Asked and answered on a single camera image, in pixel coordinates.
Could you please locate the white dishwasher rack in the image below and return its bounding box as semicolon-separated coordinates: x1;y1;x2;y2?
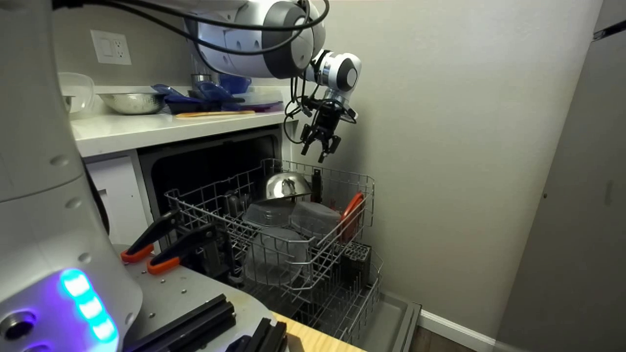
167;159;374;294

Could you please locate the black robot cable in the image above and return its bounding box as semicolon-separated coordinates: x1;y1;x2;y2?
52;0;331;147

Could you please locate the clear plastic container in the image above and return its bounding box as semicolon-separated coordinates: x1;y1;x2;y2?
59;73;100;120

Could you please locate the large silver bowl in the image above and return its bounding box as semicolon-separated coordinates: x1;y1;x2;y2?
267;173;312;200

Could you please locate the silver mesh colander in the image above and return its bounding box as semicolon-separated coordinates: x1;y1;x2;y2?
102;92;163;116

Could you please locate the black aluminium rail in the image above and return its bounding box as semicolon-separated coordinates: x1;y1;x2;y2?
124;296;237;352

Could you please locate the dark blue tray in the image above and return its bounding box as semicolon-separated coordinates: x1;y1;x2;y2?
153;85;282;114

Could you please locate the white wall outlet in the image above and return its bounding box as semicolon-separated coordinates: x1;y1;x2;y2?
91;30;132;67

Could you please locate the orange handled clamp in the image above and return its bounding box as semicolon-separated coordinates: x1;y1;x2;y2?
122;212;179;264
147;225;216;276

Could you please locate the blue plastic container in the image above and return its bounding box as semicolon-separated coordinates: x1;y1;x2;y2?
220;75;251;94

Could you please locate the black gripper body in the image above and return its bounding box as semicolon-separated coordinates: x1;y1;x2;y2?
302;98;359;153

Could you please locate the lower dishwasher rack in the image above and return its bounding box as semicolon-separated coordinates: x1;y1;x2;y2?
245;243;380;345

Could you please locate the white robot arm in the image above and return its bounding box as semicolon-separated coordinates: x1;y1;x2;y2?
54;0;363;161

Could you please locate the clear container in rack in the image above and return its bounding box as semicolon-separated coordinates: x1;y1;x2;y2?
243;202;341;241

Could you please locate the dishwasher door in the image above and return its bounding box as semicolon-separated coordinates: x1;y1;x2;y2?
357;292;421;352

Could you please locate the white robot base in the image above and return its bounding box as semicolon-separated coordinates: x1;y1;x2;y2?
0;0;144;352

